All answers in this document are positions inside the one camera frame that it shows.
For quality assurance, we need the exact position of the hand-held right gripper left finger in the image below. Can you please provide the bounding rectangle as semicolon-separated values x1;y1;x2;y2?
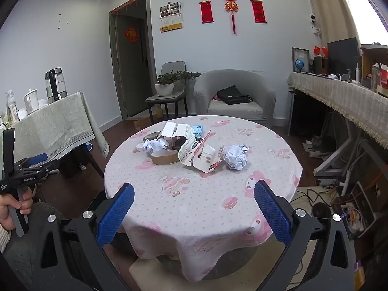
41;183;135;291

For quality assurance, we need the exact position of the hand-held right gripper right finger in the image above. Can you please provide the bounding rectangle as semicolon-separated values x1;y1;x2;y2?
254;180;356;291

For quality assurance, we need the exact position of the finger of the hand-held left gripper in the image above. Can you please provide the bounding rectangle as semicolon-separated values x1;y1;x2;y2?
17;153;48;168
29;161;61;177

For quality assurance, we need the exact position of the white box red print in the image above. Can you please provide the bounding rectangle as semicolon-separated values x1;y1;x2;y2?
192;144;225;173

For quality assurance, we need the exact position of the person's left hand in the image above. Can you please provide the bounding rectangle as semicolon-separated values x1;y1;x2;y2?
0;194;34;231

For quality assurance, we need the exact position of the black storage box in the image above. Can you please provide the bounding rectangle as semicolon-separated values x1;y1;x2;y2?
59;152;89;179

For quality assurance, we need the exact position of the green patterned tablecloth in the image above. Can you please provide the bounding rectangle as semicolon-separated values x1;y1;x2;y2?
14;91;110;170

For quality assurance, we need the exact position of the wooden table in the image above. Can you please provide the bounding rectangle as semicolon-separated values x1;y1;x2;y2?
81;145;105;180

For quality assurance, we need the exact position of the black round object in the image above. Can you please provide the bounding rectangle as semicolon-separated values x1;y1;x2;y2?
312;203;333;219

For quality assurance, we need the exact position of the white ceramic teapot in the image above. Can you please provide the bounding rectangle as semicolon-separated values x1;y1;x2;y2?
24;89;40;113

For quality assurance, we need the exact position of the round table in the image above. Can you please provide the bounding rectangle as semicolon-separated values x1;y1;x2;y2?
156;242;263;280

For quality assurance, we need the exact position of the clear plastic bottle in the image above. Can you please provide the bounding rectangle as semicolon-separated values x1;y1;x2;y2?
6;89;19;122

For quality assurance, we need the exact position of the beige floor mat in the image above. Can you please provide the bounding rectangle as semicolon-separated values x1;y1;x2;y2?
129;239;304;291

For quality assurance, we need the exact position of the pink printed tablecloth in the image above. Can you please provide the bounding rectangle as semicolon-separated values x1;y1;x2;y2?
104;115;303;283

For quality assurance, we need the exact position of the glass electric kettle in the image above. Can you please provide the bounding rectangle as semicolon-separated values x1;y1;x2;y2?
45;67;68;101

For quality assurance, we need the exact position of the small crumpled paper ball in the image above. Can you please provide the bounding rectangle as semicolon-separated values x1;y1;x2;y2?
143;138;170;154

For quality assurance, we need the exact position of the white power strip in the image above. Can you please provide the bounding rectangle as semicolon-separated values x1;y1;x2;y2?
338;154;364;197

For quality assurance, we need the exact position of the grey cat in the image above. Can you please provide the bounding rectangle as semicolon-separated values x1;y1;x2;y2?
309;133;327;154

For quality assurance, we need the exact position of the cardboard box on floor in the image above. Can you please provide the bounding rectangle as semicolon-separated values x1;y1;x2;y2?
134;109;164;131

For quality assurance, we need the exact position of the white box with printed label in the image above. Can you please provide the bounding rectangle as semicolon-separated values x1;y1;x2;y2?
177;136;200;167

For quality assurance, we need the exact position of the tall white open box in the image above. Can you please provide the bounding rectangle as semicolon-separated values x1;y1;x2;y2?
158;122;178;141

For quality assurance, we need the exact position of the red and white flat card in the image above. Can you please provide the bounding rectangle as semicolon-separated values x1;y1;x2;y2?
194;129;212;156

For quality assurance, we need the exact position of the white box with dark print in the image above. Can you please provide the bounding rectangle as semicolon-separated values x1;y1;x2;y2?
173;124;194;141

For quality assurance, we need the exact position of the grey armchair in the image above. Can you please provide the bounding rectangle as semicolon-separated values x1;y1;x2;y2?
193;70;277;127

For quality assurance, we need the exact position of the black bag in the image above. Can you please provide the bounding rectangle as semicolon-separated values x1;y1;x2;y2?
217;85;253;105

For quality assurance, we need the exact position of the grey-green door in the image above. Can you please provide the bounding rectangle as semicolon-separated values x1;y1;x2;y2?
109;0;156;120

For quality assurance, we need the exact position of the potted plant white pot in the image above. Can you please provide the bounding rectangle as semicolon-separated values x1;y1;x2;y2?
155;70;201;97

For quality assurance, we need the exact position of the beige lace desk cloth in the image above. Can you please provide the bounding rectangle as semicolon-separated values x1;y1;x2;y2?
287;71;388;150

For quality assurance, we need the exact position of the red door decoration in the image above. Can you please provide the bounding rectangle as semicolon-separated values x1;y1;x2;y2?
124;26;141;45

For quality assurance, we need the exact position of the brown wooden box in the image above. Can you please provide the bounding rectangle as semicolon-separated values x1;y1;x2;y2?
314;56;330;75

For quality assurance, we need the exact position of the grey dining chair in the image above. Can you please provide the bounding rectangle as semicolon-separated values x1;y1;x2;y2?
146;61;187;125

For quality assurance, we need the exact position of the framed picture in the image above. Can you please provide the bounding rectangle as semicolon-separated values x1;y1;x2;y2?
291;48;310;73

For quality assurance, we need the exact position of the black monitor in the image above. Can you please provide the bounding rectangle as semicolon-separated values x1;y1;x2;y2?
327;38;361;75

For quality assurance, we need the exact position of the red fringe door banner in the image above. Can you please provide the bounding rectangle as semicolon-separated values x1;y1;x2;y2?
111;0;146;15

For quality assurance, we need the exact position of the beige curtain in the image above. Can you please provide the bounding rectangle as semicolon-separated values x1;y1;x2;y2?
303;0;361;47

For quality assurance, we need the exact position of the window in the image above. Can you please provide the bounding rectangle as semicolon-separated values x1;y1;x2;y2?
336;0;388;47

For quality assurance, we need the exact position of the white desk frame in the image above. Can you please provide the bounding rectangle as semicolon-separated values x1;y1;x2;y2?
314;124;366;177

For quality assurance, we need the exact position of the wall calendar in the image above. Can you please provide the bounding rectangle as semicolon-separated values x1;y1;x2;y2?
160;2;184;33

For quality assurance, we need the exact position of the red wall scroll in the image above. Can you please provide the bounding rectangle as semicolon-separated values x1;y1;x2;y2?
199;0;215;24
250;0;268;24

